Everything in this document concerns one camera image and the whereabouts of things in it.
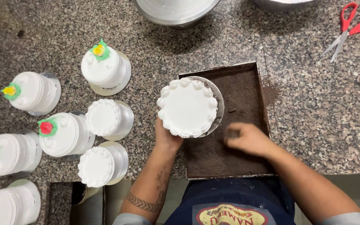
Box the red handled scissors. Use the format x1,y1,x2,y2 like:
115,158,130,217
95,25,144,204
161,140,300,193
320,2,360,63

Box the steel bowl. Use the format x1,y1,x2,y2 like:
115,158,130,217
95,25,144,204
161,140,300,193
251,0,315,13

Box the grey left sleeve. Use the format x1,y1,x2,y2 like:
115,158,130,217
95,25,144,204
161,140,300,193
112,213,153,225

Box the white cake with yellow flower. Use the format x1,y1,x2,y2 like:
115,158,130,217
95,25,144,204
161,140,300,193
0,71,54,112
80,38,127,89

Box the plain white frosted cake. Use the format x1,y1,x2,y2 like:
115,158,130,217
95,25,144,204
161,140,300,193
77,146,123,188
85,98,124,137
156,77,219,139

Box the square metal tray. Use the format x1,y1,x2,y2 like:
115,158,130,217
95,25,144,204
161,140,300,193
178,61,276,181

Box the steel cake turntable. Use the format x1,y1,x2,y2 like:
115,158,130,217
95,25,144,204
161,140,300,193
133,0,221,28

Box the navy blue printed apron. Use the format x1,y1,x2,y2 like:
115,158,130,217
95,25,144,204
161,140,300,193
164,177,296,225

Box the person's left hand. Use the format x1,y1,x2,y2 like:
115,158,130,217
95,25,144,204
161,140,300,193
154,119,184,154

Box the person's right hand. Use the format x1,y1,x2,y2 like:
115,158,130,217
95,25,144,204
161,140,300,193
223,122,276,157

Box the white cake with red flower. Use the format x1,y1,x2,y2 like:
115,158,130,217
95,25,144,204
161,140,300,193
0,133,37,177
0,181,37,225
37,112,90,158

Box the gold foil cake board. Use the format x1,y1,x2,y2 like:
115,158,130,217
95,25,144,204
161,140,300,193
73,185,100,206

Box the grey sleeve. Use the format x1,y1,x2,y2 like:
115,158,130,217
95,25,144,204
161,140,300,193
314,212,360,225
112,213,153,225

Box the brown chocolate crumbs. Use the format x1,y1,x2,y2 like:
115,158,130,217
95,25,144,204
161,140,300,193
184,70,271,178

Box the grey right sleeve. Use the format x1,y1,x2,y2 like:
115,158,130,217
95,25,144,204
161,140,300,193
314,212,360,225

